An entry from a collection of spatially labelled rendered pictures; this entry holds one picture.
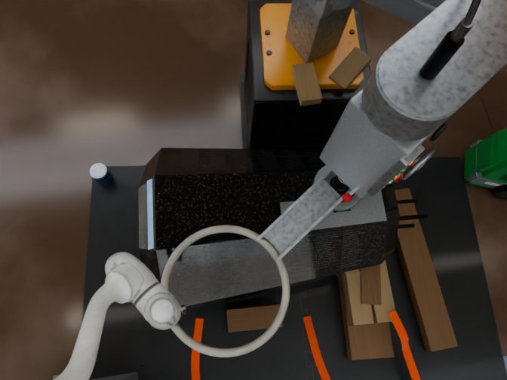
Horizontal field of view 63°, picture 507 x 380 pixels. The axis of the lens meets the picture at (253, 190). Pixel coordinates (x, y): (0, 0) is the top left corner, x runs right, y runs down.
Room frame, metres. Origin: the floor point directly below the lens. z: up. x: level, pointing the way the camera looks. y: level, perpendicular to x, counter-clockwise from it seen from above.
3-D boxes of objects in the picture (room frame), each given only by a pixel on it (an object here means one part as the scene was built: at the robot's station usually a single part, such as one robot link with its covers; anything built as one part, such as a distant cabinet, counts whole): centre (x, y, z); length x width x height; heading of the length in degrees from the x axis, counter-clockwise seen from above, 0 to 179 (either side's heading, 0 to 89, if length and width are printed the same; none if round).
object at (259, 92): (1.38, -0.16, 0.37); 0.66 x 0.66 x 0.74; 12
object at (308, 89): (1.12, -0.16, 0.81); 0.20 x 0.10 x 0.05; 20
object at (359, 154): (0.70, -0.41, 1.30); 0.36 x 0.22 x 0.45; 142
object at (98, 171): (0.72, 0.93, 0.08); 0.10 x 0.10 x 0.13
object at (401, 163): (0.51, -0.41, 1.35); 0.08 x 0.03 x 0.28; 142
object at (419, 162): (0.65, -0.53, 1.18); 0.15 x 0.10 x 0.15; 142
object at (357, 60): (1.25, -0.36, 0.80); 0.20 x 0.10 x 0.05; 148
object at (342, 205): (0.63, -0.36, 0.82); 0.21 x 0.21 x 0.01
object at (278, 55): (1.38, -0.16, 0.76); 0.49 x 0.49 x 0.05; 12
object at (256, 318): (0.05, -0.13, 0.07); 0.30 x 0.12 x 0.12; 105
